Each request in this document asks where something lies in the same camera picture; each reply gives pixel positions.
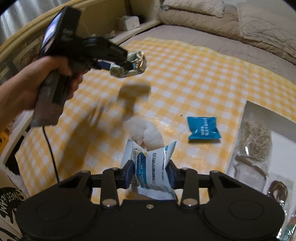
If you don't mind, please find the yellow white checkered cloth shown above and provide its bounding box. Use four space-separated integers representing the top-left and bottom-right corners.
16 38 295 195

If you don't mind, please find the beige quilted pillow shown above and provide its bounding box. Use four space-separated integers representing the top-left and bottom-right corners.
236 3 295 56

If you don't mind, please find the fluffy cream pillow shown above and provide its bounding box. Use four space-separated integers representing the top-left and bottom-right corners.
163 0 224 18

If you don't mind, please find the person's left hand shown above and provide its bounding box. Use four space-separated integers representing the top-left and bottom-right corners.
20 56 90 110

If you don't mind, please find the grey toilet seat cushion pack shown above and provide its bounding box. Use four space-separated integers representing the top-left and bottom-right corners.
233 155 268 192

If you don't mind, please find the bag of brown cord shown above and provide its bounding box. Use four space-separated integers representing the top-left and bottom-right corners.
265 172 293 221

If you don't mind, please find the white fluffy cotton ball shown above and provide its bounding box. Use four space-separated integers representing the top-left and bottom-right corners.
122 116 165 151

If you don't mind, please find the white tissue box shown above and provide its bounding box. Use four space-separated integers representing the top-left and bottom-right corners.
117 16 140 31

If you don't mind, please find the bag of beige cord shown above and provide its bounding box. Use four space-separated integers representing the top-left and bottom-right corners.
236 112 272 163

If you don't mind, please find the beige folded quilt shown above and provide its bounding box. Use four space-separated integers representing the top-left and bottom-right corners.
158 5 295 64

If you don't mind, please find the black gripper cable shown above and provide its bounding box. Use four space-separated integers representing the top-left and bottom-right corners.
42 126 60 183

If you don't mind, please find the person's left forearm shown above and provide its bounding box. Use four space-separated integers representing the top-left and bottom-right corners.
1 73 28 131

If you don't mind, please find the blue foil packet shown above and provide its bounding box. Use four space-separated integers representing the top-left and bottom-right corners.
187 116 221 140

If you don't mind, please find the white blue printed packet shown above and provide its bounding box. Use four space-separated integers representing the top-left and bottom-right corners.
120 140 177 200

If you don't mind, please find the white cardboard box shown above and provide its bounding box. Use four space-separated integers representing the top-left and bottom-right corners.
226 101 295 240

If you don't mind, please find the blue green drawstring pouch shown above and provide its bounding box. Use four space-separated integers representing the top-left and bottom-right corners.
109 51 147 78

